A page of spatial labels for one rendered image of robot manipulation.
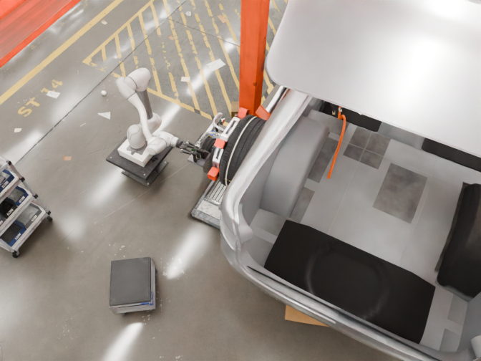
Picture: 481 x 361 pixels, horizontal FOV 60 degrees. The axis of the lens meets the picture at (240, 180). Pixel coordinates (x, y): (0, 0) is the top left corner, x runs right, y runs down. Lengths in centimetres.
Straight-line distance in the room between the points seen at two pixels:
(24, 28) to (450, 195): 306
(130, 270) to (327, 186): 181
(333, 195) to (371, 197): 28
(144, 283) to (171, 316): 44
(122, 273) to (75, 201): 119
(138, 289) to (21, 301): 117
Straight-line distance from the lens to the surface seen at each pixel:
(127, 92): 376
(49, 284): 434
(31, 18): 146
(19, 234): 445
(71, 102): 553
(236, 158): 332
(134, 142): 419
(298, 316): 395
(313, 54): 141
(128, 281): 375
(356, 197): 334
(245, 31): 334
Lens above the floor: 379
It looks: 58 degrees down
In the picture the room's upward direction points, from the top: 2 degrees clockwise
